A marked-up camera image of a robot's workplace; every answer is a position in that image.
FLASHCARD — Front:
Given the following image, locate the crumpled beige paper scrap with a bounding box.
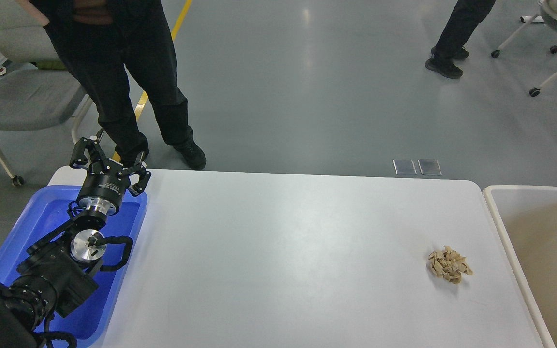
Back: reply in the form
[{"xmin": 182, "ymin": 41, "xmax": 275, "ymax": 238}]
[{"xmin": 427, "ymin": 245, "xmax": 473, "ymax": 285}]

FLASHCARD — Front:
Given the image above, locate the floor socket plate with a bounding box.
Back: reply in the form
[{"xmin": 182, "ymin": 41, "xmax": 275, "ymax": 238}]
[
  {"xmin": 393, "ymin": 159, "xmax": 417, "ymax": 176},
  {"xmin": 417, "ymin": 159, "xmax": 443, "ymax": 176}
]

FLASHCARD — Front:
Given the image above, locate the person in black clothes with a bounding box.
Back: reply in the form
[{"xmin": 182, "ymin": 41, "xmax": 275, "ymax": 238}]
[{"xmin": 18, "ymin": 0, "xmax": 207, "ymax": 170}]

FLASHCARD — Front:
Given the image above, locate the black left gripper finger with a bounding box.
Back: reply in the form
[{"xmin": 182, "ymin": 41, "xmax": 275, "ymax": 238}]
[
  {"xmin": 69, "ymin": 137, "xmax": 112, "ymax": 175},
  {"xmin": 117, "ymin": 151, "xmax": 152, "ymax": 197}
]

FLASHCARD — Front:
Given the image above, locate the beige plastic bin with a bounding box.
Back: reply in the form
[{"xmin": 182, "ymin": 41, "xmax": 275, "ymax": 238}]
[{"xmin": 483, "ymin": 185, "xmax": 557, "ymax": 348}]

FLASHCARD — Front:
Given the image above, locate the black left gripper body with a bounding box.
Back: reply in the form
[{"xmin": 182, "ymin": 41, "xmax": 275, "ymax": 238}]
[{"xmin": 76, "ymin": 168, "xmax": 131, "ymax": 216}]

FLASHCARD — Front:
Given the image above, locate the grey chair left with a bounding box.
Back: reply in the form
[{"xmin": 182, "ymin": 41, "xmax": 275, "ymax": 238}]
[{"xmin": 0, "ymin": 0, "xmax": 94, "ymax": 188}]

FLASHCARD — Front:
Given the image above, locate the right floor socket plate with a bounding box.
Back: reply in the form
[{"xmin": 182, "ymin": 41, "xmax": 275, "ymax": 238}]
[{"xmin": 417, "ymin": 159, "xmax": 443, "ymax": 176}]

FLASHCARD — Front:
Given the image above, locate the left floor socket plate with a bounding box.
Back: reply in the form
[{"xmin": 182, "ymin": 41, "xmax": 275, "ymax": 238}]
[{"xmin": 393, "ymin": 159, "xmax": 417, "ymax": 176}]

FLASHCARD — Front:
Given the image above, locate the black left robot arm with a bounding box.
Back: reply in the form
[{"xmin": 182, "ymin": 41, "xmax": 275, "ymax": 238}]
[{"xmin": 0, "ymin": 136, "xmax": 152, "ymax": 348}]

